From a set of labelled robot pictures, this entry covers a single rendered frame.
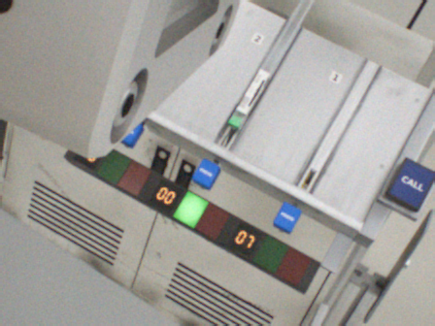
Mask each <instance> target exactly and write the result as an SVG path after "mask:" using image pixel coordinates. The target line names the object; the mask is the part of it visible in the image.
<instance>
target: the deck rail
mask: <svg viewBox="0 0 435 326"><path fill-rule="evenodd" d="M432 91H434V92H433V94H432V95H431V98H430V99H429V100H428V103H427V105H426V106H425V109H424V111H423V112H422V113H421V116H420V118H419V119H418V123H417V124H416V126H415V128H414V129H413V132H412V134H411V135H410V138H409V139H408V140H407V143H406V144H405V145H404V148H403V150H402V151H401V152H400V155H403V156H404V157H409V158H410V159H412V160H414V161H416V162H417V160H418V157H419V156H420V155H421V152H422V150H423V149H424V146H425V144H426V143H427V140H428V139H429V137H430V136H431V133H432V131H433V130H434V127H435V87H434V88H433V90H432ZM400 155H399V157H400ZM399 157H398V158H399ZM398 158H397V159H398ZM390 211H391V209H389V208H386V207H385V206H383V205H381V204H380V203H378V202H376V201H375V202H374V205H373V206H372V208H371V210H370V211H369V213H368V215H367V216H366V218H365V221H364V224H363V225H362V228H361V230H360V231H359V233H357V234H356V236H355V237H354V239H353V241H354V242H356V243H357V244H358V245H362V246H363V247H366V248H367V247H369V245H371V244H372V242H374V241H375V239H377V237H378V234H379V233H380V231H381V228H382V227H383V225H384V223H385V220H386V218H387V217H388V214H389V212H390Z"/></svg>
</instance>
